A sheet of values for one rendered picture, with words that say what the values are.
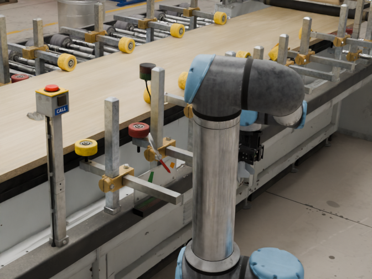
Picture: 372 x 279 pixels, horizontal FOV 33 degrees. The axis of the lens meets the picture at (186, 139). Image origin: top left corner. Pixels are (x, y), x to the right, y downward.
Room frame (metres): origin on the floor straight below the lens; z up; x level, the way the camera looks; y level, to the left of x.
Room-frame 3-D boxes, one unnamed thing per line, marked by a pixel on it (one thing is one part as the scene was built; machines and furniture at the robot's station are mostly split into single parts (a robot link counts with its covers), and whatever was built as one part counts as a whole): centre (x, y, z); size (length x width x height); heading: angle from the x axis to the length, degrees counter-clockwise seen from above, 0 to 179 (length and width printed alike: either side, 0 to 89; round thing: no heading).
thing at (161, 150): (2.17, 0.10, 0.85); 0.14 x 0.06 x 0.05; 146
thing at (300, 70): (3.01, -0.48, 0.95); 0.50 x 0.04 x 0.04; 56
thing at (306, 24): (3.18, -0.59, 0.92); 0.04 x 0.04 x 0.48; 56
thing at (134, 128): (2.25, 0.18, 0.85); 0.08 x 0.08 x 0.11
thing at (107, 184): (1.96, 0.24, 0.82); 0.14 x 0.06 x 0.05; 146
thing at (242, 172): (1.97, -0.20, 0.86); 0.06 x 0.03 x 0.09; 56
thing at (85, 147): (2.07, 0.36, 0.85); 0.08 x 0.08 x 0.11
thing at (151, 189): (1.95, 0.20, 0.82); 0.44 x 0.03 x 0.04; 56
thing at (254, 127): (1.98, -0.21, 1.05); 0.10 x 0.09 x 0.05; 146
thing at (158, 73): (2.15, 0.11, 0.94); 0.04 x 0.04 x 0.48; 56
